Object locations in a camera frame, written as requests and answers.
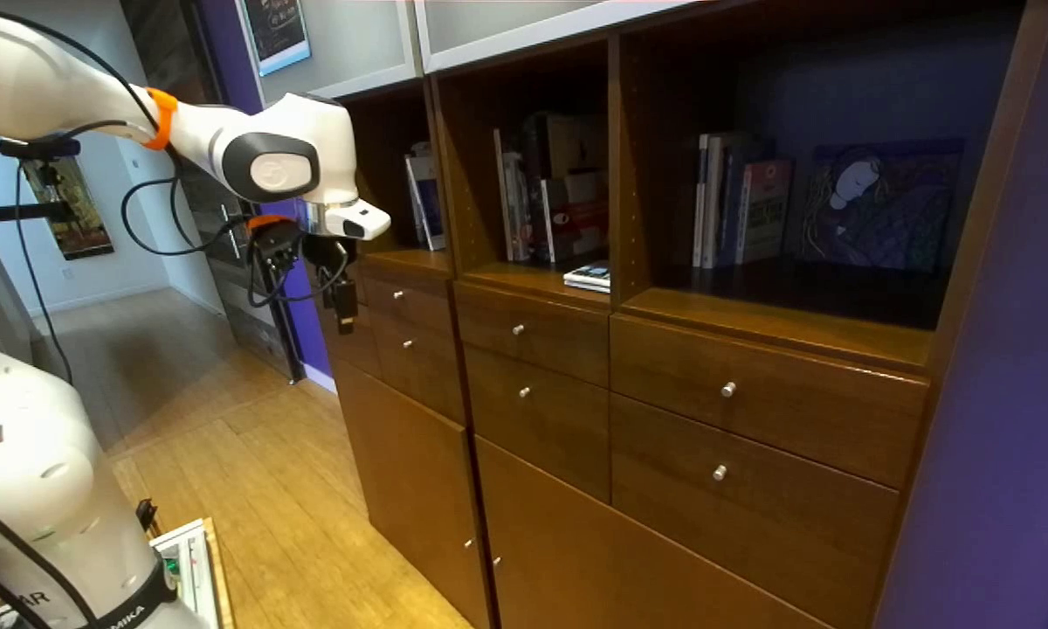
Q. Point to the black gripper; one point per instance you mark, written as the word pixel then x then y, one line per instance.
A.
pixel 336 291

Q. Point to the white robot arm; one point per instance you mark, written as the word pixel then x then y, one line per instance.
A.
pixel 71 546

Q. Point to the books in left shelf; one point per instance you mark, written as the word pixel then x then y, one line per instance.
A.
pixel 421 171

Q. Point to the books in shelf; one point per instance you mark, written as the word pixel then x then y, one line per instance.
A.
pixel 741 196
pixel 421 171
pixel 553 189

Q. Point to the framed poster top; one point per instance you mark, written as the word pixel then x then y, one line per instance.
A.
pixel 277 32

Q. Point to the books in middle shelf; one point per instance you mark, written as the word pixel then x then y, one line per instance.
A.
pixel 553 189

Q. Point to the small flat box on shelf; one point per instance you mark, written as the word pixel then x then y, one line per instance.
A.
pixel 587 279

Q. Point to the wooden shelf cabinet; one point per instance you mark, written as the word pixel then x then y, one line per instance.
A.
pixel 511 543

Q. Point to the white box on floor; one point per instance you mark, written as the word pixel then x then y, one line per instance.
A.
pixel 196 574

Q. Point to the books in right shelf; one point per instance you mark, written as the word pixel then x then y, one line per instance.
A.
pixel 741 196

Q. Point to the dark blue picture book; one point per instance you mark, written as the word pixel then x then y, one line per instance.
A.
pixel 877 206

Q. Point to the framed wall picture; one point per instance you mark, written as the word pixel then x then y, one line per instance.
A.
pixel 78 228

